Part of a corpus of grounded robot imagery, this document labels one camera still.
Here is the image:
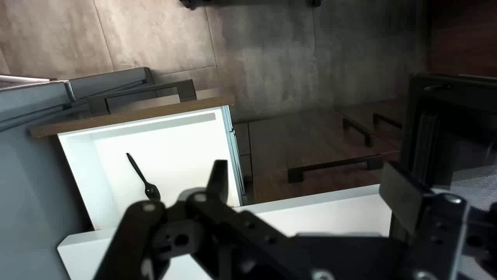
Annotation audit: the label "black drawer handle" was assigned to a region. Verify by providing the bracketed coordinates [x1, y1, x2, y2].
[85, 78, 198, 119]

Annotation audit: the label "dark wood kitchen cabinets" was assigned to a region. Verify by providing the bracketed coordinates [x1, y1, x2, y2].
[232, 100, 411, 206]

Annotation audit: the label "black cabinet handle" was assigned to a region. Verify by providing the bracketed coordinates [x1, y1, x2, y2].
[339, 117, 375, 150]
[285, 154, 384, 185]
[371, 112, 405, 133]

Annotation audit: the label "black plastic spoon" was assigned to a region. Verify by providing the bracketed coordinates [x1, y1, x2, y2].
[124, 151, 162, 204]

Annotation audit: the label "grey steel refrigerator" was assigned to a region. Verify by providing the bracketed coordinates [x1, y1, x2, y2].
[0, 66, 155, 280]

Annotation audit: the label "black glass microwave door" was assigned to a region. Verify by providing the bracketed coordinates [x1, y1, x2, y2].
[397, 72, 497, 192]

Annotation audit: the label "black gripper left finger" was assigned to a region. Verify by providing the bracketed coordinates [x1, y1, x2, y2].
[91, 159, 312, 280]

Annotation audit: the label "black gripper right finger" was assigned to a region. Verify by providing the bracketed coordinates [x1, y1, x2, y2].
[378, 161, 497, 280]

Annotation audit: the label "white drawer with wood front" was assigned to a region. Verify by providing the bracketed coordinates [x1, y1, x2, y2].
[27, 95, 245, 232]

